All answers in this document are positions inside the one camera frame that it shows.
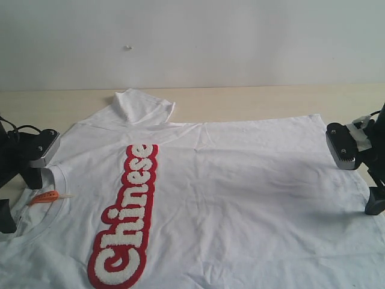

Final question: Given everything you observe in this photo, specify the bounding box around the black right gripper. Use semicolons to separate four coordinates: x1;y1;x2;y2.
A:
354;106;385;215

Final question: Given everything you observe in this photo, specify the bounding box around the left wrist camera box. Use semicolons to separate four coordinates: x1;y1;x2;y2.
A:
27;129;61;168

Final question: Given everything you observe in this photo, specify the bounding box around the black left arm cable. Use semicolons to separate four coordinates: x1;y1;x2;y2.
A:
0;116;43;139

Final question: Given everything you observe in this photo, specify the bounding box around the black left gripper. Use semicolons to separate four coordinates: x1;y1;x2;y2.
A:
0;117;43;234

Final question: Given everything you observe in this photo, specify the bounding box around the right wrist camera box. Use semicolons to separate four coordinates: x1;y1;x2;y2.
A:
325;115;374;170

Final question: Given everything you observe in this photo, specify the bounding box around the orange neck tag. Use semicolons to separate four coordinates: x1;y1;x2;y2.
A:
28;190;73;207

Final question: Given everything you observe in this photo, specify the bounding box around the white t-shirt red lettering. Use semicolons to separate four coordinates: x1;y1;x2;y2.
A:
1;89;384;288

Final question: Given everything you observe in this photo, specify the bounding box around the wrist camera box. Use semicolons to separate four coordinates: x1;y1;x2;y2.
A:
27;129;61;168
325;115;374;170

